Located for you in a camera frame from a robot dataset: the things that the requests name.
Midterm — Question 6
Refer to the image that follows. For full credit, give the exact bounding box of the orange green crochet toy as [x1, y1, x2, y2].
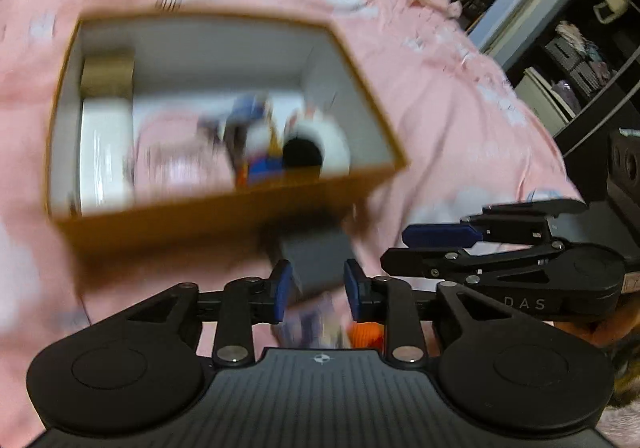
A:
[347, 323, 385, 353]

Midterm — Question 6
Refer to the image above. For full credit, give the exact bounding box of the dark grey small box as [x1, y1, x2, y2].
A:
[272, 224, 356, 302]

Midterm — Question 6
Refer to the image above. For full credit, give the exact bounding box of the white tape roll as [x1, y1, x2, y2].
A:
[282, 110, 352, 176]

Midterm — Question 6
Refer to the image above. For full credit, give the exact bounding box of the pink cartoon pouch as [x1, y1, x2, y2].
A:
[131, 112, 235, 200]

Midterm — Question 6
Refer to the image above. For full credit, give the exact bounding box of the colourful toy figure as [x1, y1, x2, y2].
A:
[198, 92, 284, 187]

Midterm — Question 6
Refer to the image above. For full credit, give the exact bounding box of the long white box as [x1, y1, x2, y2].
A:
[78, 97, 134, 214]

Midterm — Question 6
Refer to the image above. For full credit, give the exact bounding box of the small gold box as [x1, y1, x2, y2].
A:
[79, 50, 134, 101]

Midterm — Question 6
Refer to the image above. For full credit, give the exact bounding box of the person's right hand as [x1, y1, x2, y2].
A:
[553, 316, 634, 347]

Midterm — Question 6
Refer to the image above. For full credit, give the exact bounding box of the pink printed bed quilt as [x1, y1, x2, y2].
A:
[1, 0, 576, 447]

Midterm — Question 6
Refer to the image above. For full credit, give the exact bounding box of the orange cardboard storage box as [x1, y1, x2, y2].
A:
[46, 8, 407, 257]

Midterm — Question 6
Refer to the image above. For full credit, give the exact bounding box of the dark shelf unit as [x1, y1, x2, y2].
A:
[503, 0, 639, 158]

